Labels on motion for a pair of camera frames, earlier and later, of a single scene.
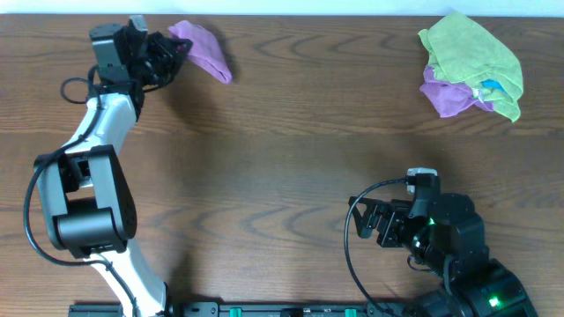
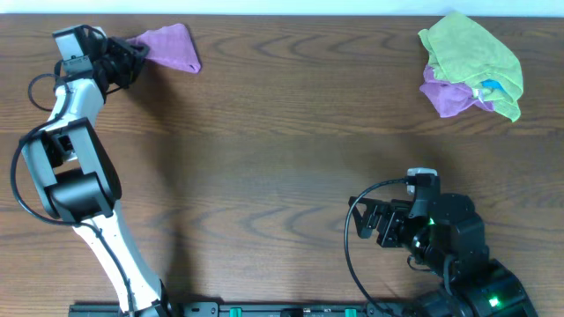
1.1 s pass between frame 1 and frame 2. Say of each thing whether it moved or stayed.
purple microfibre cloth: moved
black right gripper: stayed
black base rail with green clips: stayed
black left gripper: moved
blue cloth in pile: stayed
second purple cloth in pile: stayed
